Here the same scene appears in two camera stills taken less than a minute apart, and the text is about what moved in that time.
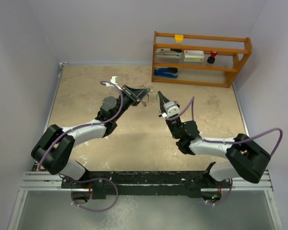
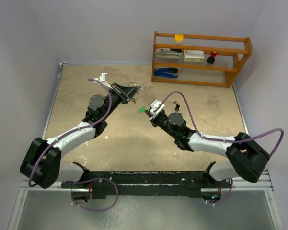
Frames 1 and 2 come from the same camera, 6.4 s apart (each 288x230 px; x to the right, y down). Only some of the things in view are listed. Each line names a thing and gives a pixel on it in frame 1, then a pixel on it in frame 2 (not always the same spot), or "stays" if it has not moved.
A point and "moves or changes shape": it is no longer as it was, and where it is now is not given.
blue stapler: x=169 y=72 stays
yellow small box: x=178 y=38 stays
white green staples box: x=195 y=56 stays
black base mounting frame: x=101 y=184 stays
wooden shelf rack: x=197 y=60 stays
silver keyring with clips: x=144 y=102 moves or changes shape
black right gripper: x=162 y=99 to x=154 y=120
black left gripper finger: x=139 y=93 to x=128 y=92
